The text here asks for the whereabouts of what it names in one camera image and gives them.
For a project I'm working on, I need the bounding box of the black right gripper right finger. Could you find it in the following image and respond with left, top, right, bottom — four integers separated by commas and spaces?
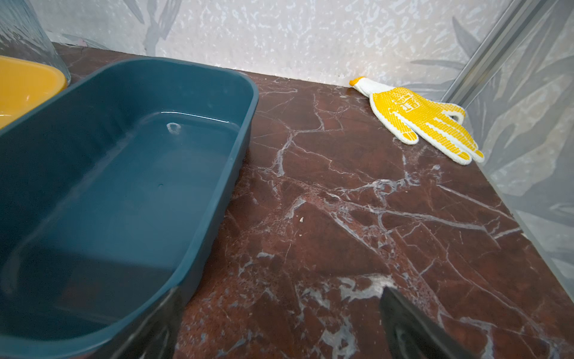
379, 287, 475, 359

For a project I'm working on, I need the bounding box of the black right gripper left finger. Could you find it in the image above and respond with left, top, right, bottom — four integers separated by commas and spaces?
114, 287, 183, 358

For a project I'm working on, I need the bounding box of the dark teal storage box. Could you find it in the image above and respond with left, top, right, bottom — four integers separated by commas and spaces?
1, 58, 259, 358

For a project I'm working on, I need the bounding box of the yellow storage box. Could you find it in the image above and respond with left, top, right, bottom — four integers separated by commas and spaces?
0, 56, 68, 129

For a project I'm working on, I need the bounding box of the yellow dotted work glove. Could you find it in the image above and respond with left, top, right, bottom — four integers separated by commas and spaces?
349, 76, 484, 165

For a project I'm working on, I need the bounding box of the glass flower vase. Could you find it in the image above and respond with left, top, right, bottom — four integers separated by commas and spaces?
0, 0, 71, 84

